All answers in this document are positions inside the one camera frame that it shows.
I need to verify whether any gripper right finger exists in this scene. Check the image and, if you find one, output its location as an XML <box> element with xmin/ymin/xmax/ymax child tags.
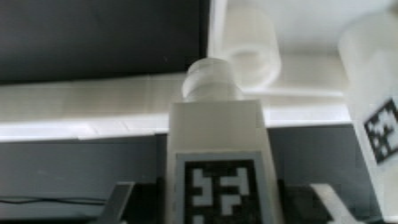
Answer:
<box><xmin>310</xmin><ymin>184</ymin><xmax>365</xmax><ymax>224</ymax></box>

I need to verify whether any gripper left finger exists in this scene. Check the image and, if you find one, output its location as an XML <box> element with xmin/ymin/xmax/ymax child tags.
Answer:
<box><xmin>88</xmin><ymin>182</ymin><xmax>134</xmax><ymax>224</ymax></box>

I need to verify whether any white chair leg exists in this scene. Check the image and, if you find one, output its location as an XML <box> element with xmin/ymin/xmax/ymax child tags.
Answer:
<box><xmin>339</xmin><ymin>11</ymin><xmax>398</xmax><ymax>222</ymax></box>
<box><xmin>165</xmin><ymin>58</ymin><xmax>284</xmax><ymax>224</ymax></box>

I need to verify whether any white chair seat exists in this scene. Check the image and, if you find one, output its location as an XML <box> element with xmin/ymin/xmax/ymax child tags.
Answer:
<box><xmin>207</xmin><ymin>0</ymin><xmax>388</xmax><ymax>98</ymax></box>

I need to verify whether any white U-shaped fence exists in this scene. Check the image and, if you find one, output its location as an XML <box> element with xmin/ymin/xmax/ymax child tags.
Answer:
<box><xmin>0</xmin><ymin>74</ymin><xmax>349</xmax><ymax>142</ymax></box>

